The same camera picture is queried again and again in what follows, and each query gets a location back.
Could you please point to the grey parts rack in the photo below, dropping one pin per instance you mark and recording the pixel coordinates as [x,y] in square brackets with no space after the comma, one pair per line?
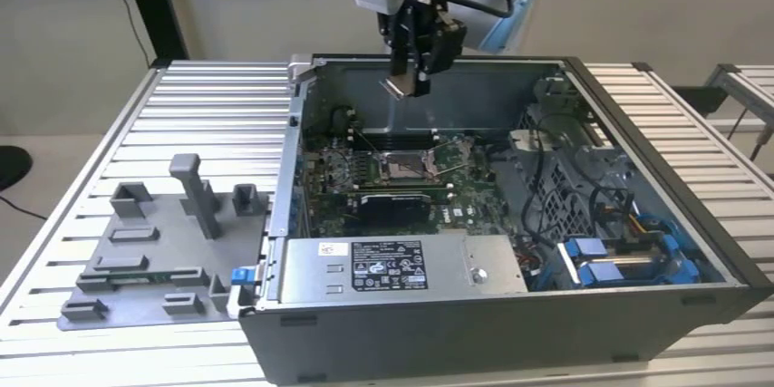
[175,233]

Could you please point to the silver power supply unit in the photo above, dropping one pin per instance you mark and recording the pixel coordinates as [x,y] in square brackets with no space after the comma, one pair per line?
[308,273]

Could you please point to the blue case latch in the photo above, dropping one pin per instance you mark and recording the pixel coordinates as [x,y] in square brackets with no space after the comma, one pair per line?
[240,276]

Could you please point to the metal disk bay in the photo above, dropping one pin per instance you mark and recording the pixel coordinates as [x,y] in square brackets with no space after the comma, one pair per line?
[562,196]

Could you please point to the grey PC case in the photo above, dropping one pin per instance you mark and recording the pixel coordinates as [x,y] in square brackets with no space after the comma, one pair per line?
[423,341]

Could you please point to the black metal post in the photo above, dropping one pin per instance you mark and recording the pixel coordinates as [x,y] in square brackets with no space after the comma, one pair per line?
[151,2]

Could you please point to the silver CPU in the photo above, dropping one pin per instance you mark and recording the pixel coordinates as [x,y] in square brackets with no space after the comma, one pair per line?
[394,87]

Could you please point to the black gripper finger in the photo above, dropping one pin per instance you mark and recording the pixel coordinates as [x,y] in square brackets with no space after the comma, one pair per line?
[446,42]
[403,42]

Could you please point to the blue disk carrier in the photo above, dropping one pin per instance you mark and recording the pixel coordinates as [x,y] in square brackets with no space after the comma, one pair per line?
[602,273]
[587,248]

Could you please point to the green motherboard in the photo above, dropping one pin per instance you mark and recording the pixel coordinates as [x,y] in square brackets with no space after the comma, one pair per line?
[478,196]

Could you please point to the aluminium slat side table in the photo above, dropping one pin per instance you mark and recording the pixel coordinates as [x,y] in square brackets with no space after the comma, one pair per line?
[753,88]

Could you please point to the black chair base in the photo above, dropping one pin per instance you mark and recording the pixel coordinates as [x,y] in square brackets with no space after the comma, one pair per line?
[12,165]

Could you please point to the CPU socket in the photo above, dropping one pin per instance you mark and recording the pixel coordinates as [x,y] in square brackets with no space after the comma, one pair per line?
[403,167]

